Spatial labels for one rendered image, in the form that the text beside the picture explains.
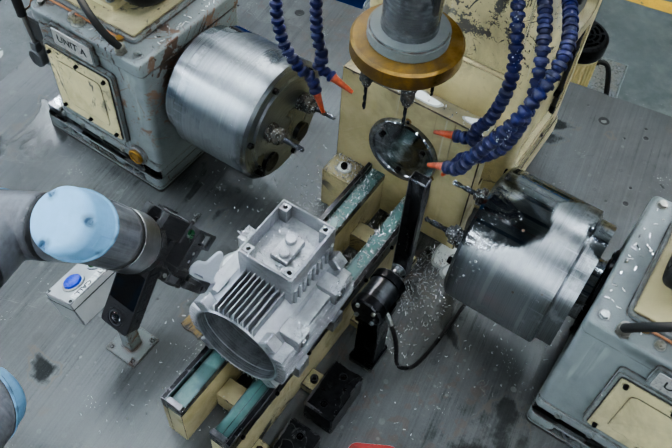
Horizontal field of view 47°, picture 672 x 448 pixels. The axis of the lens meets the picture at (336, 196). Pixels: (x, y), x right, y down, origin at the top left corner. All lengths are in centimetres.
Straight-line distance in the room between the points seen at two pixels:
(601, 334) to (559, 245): 15
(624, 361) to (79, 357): 94
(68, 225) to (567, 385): 85
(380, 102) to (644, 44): 227
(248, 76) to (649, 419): 86
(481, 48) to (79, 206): 84
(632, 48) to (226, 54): 238
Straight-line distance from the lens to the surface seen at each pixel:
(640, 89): 336
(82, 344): 152
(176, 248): 99
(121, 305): 100
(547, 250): 122
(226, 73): 141
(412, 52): 116
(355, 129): 153
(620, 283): 122
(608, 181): 184
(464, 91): 148
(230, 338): 131
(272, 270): 115
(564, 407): 139
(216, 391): 138
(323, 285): 122
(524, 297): 124
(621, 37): 357
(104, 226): 81
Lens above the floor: 211
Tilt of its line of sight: 52 degrees down
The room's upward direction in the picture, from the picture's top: 5 degrees clockwise
